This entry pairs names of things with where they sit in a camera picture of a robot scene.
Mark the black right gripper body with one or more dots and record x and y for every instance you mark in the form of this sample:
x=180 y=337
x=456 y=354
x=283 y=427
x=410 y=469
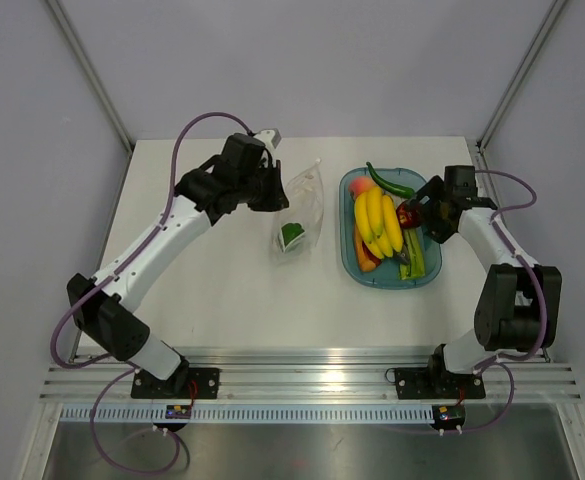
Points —
x=440 y=229

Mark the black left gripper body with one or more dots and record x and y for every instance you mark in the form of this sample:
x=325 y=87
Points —
x=261 y=192

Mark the red apple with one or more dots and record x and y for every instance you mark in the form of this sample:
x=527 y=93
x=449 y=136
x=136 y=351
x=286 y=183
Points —
x=409 y=217

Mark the yellow banana bunch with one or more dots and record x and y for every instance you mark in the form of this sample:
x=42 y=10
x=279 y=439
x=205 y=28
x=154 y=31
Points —
x=377 y=224

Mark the green bell pepper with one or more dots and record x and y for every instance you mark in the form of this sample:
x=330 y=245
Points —
x=291 y=232

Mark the clear zip top bag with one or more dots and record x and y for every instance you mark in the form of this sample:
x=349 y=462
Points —
x=305 y=193

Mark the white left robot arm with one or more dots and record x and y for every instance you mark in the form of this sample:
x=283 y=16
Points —
x=104 y=306

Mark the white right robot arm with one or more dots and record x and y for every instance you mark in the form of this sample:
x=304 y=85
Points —
x=517 y=311

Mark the green chili pepper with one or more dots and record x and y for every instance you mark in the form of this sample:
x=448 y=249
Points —
x=392 y=188

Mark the yellow green corn cob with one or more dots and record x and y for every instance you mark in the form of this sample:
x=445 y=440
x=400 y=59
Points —
x=415 y=267

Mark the grey toy fish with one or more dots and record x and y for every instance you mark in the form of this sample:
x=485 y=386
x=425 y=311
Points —
x=403 y=256

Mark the orange peach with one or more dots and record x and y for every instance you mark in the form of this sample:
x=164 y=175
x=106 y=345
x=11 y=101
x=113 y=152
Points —
x=359 y=185

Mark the teal plastic tray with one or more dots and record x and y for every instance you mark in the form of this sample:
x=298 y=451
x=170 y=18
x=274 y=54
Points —
x=387 y=274

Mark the orange carrot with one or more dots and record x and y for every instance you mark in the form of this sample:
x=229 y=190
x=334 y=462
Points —
x=366 y=261

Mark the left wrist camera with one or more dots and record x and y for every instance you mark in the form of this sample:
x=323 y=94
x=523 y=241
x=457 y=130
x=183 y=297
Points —
x=270 y=137

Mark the right aluminium frame post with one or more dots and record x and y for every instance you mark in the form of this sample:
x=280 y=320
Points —
x=533 y=51

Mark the aluminium frame post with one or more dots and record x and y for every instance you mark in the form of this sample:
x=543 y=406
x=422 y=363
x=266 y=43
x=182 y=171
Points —
x=533 y=51
x=63 y=22

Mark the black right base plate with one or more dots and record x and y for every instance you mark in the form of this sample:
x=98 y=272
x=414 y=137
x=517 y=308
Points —
x=423 y=384

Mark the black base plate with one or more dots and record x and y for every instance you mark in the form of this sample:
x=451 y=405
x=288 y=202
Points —
x=423 y=384
x=199 y=383

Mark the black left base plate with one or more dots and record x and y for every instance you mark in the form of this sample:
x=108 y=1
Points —
x=199 y=383

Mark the left aluminium frame post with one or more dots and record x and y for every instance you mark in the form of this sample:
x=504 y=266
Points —
x=63 y=22

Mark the aluminium mounting rail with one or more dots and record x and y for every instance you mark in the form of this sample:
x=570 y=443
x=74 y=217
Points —
x=316 y=376

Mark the white slotted cable duct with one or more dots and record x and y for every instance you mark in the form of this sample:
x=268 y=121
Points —
x=250 y=414

